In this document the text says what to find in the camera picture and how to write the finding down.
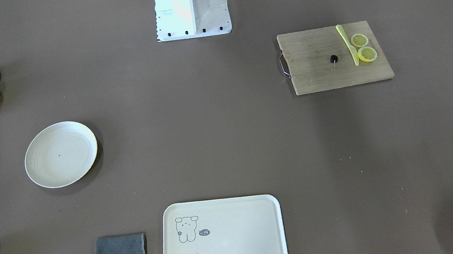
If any cream round plate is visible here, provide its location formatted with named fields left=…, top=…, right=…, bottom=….
left=24, top=121, right=98, bottom=188

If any cream rabbit tray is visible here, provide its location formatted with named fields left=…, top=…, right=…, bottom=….
left=162, top=194, right=288, bottom=254

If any dark red cherry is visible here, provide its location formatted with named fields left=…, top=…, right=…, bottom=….
left=330, top=54, right=339, bottom=70

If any bamboo cutting board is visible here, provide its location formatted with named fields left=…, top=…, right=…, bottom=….
left=277, top=21, right=395, bottom=96

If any yellow plastic knife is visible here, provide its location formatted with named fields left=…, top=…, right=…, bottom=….
left=335, top=24, right=359, bottom=66

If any lower lemon slice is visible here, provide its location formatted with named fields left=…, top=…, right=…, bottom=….
left=357, top=46, right=378, bottom=63

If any lemon slice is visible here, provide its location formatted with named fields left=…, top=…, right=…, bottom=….
left=357, top=46, right=378, bottom=63
left=350, top=33, right=369, bottom=49

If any upper lemon slice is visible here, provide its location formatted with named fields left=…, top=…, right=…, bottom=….
left=350, top=33, right=369, bottom=49

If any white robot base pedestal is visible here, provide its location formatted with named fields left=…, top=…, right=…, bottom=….
left=154, top=0, right=233, bottom=42

